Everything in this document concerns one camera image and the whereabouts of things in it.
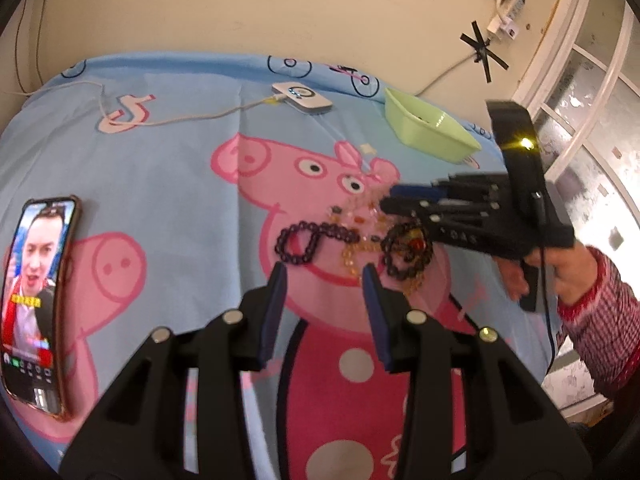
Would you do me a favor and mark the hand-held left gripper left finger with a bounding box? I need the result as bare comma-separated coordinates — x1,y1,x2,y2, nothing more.
59,261,288,480

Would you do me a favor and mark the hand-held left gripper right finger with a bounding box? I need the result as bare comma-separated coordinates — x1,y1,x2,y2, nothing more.
361,262,593,480

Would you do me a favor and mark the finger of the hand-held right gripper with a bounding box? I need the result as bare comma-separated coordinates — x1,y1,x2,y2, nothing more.
379,196,505,233
389,172,510,202

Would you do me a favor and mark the dark brown bead bracelet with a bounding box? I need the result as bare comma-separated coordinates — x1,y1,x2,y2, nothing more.
381,225,435,282

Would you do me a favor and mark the dark purple bead bracelet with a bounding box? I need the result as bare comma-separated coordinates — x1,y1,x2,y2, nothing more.
274,221,360,265

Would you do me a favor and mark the green plastic basin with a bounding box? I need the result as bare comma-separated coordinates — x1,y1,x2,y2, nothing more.
384,87,482,165

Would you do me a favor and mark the person's right forearm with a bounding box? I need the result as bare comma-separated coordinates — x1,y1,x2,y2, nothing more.
556,247,640,402

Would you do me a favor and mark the person's right hand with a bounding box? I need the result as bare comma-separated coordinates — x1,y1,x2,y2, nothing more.
497,240,601,306

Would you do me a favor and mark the white power bank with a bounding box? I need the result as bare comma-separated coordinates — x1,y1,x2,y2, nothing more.
271,82,334,116

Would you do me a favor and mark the cartoon pig printed bedsheet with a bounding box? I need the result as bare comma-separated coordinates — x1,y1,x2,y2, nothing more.
0,52,566,480

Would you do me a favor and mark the smartphone with brown case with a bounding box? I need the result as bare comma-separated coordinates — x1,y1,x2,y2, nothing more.
0,196,82,417

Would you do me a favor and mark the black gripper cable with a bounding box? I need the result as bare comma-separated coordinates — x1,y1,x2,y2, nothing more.
539,247,557,378

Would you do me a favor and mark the white power strip cable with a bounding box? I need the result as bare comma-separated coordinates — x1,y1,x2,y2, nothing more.
414,30,501,100

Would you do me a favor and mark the white window frame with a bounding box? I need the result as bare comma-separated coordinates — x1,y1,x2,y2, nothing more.
514,0,640,423

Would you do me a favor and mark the white wall plug adapter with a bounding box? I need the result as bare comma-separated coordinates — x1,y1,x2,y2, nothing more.
487,0,536,42

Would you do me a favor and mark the white charging cable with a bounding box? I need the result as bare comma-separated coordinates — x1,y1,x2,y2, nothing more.
97,87,281,131

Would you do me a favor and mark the dark wall cable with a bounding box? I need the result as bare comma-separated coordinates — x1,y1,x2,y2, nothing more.
12,0,48,97

